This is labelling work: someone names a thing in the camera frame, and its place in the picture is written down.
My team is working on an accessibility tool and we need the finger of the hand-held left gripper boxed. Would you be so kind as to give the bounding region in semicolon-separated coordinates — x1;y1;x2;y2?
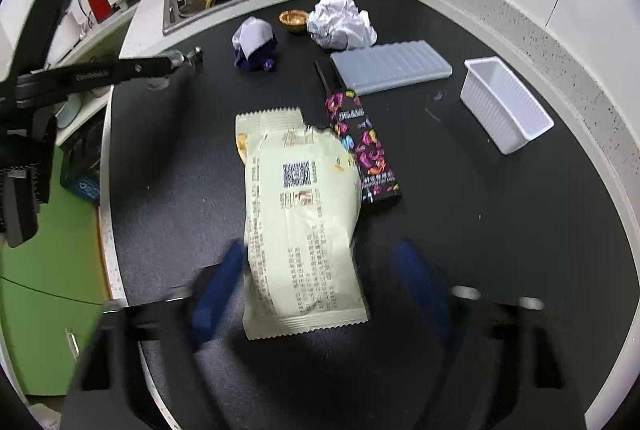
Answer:
15;46;205;96
0;0;90;85

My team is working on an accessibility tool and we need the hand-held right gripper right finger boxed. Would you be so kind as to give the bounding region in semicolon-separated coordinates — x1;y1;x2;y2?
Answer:
395;237;591;430

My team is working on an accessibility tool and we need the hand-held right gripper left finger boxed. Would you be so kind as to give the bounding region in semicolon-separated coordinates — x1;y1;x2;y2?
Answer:
60;240;248;430

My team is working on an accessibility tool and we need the pale green snack packet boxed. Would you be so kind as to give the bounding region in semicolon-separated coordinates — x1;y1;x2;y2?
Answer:
235;106;370;341

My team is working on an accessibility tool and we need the brown walnut shell half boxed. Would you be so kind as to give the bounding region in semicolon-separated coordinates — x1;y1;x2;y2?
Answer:
278;10;309;32

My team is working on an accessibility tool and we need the red box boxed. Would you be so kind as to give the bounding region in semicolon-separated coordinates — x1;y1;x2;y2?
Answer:
84;0;121;20

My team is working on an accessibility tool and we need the dark bag with blue label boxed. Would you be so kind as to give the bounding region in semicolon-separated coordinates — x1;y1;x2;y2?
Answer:
60;120;108;205

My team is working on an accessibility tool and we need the green cabinet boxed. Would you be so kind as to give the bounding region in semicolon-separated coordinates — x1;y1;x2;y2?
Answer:
0;24;117;397

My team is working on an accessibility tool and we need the black counter mat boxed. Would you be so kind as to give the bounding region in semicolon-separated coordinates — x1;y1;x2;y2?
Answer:
107;0;628;430

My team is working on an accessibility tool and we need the black colourful printed candy box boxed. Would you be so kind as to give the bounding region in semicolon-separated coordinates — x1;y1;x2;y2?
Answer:
314;58;403;207

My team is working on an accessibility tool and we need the purple and white wrapper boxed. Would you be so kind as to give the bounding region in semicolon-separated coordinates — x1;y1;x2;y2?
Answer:
231;16;279;73

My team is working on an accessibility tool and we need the white rectangular plastic container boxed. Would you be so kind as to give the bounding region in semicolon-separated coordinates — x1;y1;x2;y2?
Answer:
460;57;555;155

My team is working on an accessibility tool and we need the white ridged plastic tray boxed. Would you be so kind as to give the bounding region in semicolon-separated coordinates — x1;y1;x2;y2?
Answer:
330;40;453;96

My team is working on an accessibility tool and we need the crumpled white paper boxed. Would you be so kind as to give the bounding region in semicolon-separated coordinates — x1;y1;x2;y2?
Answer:
306;0;378;51

